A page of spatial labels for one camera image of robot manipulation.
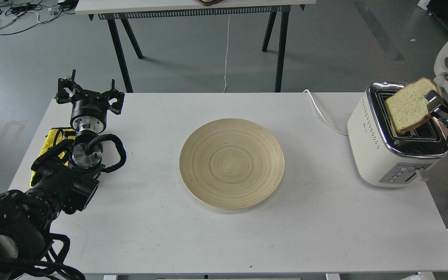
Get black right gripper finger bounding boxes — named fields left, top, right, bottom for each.
left=424, top=90, right=448, bottom=128

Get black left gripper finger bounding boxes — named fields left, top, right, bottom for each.
left=105, top=79, right=125, bottom=115
left=55, top=70, right=78, bottom=104

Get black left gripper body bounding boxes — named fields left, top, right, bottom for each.
left=70, top=90, right=108, bottom=126

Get slice of brown bread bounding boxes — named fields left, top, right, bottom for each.
left=385, top=77, right=442, bottom=135

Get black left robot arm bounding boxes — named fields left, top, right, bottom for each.
left=0, top=72, right=127, bottom=280

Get white chrome toaster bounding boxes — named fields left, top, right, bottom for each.
left=347, top=82, right=448, bottom=187

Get yellow cloth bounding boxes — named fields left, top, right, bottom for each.
left=30, top=127, right=76, bottom=188

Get white background table black legs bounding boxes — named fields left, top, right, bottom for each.
left=75, top=0, right=316, bottom=93

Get round wooden plate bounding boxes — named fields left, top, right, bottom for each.
left=179, top=118, right=285, bottom=210

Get brown object on background table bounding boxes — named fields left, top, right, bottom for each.
left=197, top=0, right=222, bottom=6

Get cables and power strips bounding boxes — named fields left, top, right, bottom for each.
left=0, top=0, right=79, bottom=42

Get white toaster power cable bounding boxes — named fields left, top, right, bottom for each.
left=303, top=89, right=350, bottom=137

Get thin white hanging cable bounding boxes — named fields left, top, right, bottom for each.
left=223, top=14, right=231, bottom=93

